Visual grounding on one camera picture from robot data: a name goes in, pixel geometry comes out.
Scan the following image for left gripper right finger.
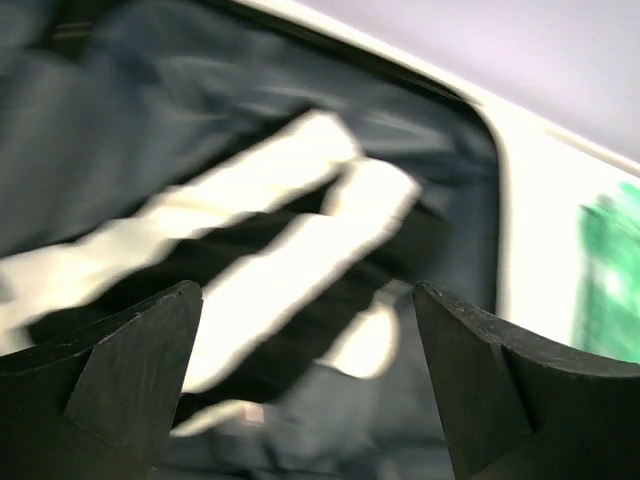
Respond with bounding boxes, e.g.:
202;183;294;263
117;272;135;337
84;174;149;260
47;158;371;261
414;283;639;480

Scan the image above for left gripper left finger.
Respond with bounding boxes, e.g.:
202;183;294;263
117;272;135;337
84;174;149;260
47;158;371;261
1;281;202;480

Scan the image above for green tie-dye shorts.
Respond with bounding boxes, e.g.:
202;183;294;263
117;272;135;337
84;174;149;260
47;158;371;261
572;183;639;363

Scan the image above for black white striped shirt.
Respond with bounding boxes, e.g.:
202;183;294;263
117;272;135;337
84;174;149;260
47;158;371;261
1;111;446;436

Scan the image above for blue hard-shell suitcase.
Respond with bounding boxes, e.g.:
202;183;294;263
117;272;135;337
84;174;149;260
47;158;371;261
1;1;499;479

